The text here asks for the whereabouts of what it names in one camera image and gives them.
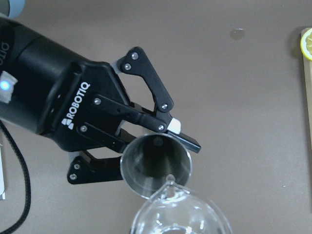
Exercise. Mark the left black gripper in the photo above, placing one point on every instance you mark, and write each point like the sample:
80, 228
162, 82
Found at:
55, 89

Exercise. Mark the steel jigger shaker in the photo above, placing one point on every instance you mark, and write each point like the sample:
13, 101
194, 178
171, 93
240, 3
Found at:
148, 160

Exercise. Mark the clear glass measuring cup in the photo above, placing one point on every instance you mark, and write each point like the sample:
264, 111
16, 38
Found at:
175, 209

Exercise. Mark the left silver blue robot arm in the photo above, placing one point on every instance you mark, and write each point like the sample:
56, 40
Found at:
148, 110

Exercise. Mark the wooden cutting board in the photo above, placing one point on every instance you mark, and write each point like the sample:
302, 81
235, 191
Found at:
307, 83

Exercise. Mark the lemon slice near handle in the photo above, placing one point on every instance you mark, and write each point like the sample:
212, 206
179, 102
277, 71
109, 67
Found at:
306, 44

